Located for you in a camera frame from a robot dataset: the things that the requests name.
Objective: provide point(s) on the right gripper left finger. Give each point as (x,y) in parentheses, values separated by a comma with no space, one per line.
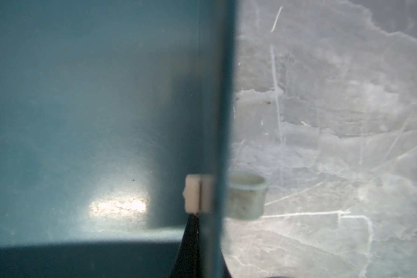
(188,260)

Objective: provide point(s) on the teal top drawer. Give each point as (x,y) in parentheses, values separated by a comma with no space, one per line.
(115,119)

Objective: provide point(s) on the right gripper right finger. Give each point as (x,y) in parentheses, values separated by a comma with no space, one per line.
(226,271)

